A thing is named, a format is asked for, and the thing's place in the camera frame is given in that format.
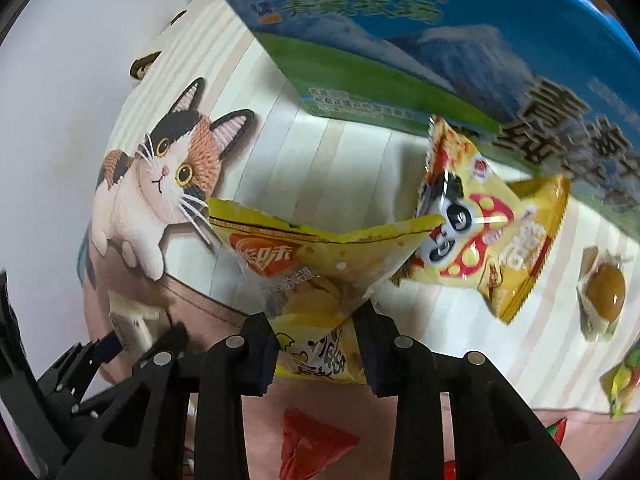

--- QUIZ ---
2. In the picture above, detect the colourful candy ball bag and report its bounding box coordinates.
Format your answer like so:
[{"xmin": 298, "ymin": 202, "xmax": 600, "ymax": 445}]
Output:
[{"xmin": 600, "ymin": 349, "xmax": 639, "ymax": 418}]

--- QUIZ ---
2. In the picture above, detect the yellow chip bag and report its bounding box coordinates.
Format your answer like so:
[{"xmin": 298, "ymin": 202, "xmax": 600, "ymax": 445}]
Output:
[{"xmin": 207, "ymin": 198, "xmax": 442, "ymax": 385}]

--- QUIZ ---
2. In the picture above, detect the white snack packet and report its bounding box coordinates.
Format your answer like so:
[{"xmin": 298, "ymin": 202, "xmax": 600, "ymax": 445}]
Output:
[{"xmin": 107, "ymin": 290, "xmax": 171, "ymax": 361}]

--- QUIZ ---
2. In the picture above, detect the red green snack packet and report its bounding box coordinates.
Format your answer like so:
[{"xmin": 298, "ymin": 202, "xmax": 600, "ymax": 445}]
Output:
[{"xmin": 444, "ymin": 417, "xmax": 567, "ymax": 480}]

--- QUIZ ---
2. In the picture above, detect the red triangular snack packet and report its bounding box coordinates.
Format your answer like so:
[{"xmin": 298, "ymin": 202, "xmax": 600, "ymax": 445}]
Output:
[{"xmin": 279, "ymin": 408, "xmax": 360, "ymax": 480}]

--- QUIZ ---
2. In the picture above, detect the brown jelly cup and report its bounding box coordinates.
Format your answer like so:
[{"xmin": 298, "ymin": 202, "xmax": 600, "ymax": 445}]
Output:
[{"xmin": 576, "ymin": 246, "xmax": 627, "ymax": 342}]

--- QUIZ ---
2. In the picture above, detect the yellow panda snack bag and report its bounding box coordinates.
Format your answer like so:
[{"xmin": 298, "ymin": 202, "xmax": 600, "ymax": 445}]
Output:
[{"xmin": 394, "ymin": 116, "xmax": 570, "ymax": 324}]

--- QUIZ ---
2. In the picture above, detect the striped cat print blanket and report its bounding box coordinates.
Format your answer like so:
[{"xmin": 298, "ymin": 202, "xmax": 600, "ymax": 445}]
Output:
[{"xmin": 81, "ymin": 0, "xmax": 640, "ymax": 480}]

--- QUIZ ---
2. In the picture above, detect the cardboard box with blue print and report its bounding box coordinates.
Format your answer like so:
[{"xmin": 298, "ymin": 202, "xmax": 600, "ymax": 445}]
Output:
[{"xmin": 226, "ymin": 0, "xmax": 639, "ymax": 236}]

